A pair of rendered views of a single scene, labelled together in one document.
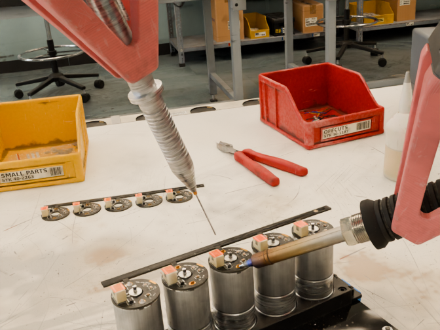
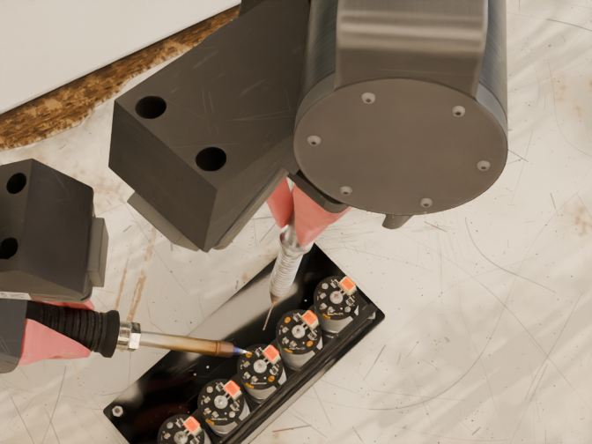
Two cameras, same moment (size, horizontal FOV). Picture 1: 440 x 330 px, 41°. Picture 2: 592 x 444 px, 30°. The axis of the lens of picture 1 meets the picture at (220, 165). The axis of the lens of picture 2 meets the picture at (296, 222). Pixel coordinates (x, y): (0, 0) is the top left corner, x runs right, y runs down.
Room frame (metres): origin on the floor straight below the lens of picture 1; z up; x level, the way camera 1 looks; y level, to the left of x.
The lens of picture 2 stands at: (0.41, 0.00, 1.39)
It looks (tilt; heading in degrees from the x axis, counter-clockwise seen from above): 70 degrees down; 171
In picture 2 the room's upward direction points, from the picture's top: 6 degrees counter-clockwise
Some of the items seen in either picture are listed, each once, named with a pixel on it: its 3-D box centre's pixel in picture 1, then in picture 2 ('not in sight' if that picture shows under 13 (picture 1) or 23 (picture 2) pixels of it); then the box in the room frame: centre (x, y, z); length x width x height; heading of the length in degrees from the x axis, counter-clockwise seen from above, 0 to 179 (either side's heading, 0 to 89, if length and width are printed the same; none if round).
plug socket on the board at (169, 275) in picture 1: (171, 274); (308, 321); (0.26, 0.03, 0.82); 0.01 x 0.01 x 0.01; 27
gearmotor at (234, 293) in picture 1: (233, 295); (262, 375); (0.28, 0.00, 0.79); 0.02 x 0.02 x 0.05
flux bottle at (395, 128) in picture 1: (404, 125); not in sight; (0.50, -0.17, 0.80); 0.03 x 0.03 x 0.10
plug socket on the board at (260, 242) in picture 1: (261, 242); (231, 390); (0.29, -0.02, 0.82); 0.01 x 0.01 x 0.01; 27
